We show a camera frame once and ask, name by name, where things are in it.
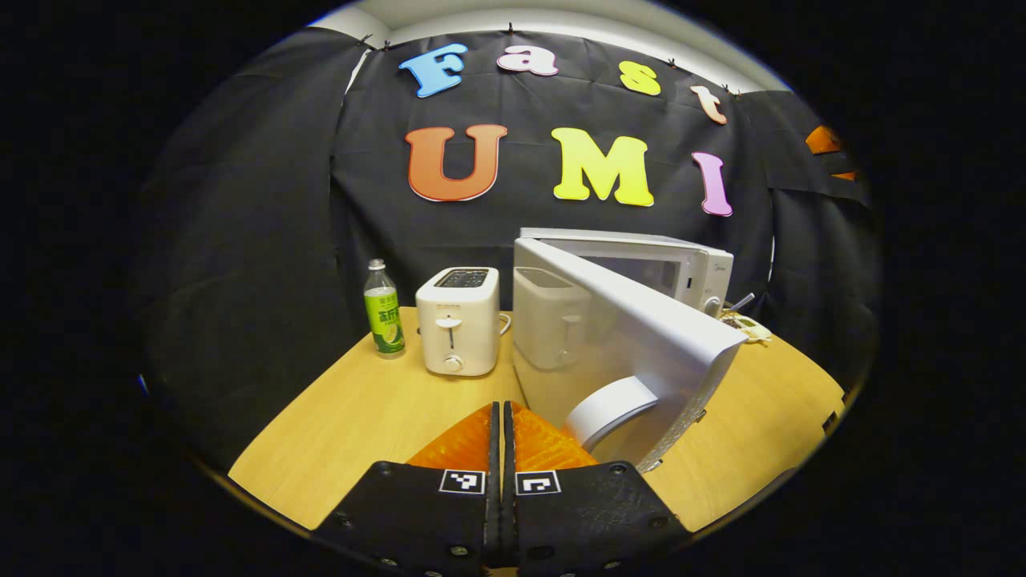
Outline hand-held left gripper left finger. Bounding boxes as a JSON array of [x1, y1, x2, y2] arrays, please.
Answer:
[[313, 401, 503, 577]]

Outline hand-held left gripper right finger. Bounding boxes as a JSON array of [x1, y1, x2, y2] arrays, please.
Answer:
[[501, 400, 691, 575]]

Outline white microwave oven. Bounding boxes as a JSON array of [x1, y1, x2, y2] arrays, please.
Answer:
[[511, 228, 749, 474]]

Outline divided plate with grains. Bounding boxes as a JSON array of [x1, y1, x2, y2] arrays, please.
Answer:
[[717, 309, 773, 346]]

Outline white toaster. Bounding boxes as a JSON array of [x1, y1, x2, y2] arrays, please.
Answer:
[[416, 267, 502, 377]]

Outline green label drink bottle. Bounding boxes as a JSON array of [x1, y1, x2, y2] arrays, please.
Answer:
[[363, 258, 406, 359]]

